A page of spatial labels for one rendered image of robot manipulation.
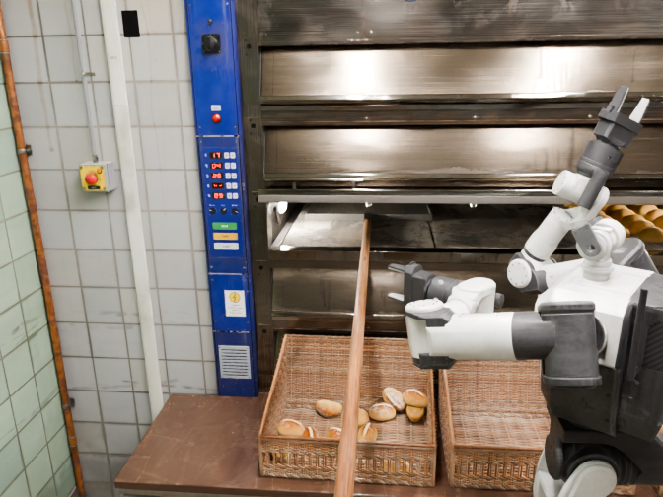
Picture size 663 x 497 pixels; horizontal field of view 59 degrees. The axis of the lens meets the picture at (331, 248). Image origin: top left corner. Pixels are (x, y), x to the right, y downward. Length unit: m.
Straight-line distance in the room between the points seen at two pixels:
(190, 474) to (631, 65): 1.92
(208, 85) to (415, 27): 0.71
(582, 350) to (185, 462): 1.41
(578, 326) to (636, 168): 1.16
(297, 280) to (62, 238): 0.91
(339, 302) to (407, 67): 0.86
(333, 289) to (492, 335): 1.15
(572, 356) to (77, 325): 1.95
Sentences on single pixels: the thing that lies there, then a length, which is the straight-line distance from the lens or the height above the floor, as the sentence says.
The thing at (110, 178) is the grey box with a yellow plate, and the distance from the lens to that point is 2.26.
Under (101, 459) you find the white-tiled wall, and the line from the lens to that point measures 2.86.
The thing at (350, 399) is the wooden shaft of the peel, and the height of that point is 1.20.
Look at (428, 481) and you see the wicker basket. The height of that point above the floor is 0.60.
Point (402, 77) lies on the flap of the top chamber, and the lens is 2.03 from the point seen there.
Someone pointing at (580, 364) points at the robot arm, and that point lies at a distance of 1.11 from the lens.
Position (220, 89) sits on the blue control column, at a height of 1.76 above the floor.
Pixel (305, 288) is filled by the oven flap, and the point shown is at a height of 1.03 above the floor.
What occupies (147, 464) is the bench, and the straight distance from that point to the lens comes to 2.15.
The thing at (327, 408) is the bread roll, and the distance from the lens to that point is 2.22.
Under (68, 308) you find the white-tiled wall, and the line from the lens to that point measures 2.55.
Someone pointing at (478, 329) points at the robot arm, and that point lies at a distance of 1.14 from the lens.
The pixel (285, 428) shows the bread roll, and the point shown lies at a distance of 2.14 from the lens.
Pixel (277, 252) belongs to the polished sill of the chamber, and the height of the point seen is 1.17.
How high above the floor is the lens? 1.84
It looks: 18 degrees down
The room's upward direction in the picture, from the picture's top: 1 degrees counter-clockwise
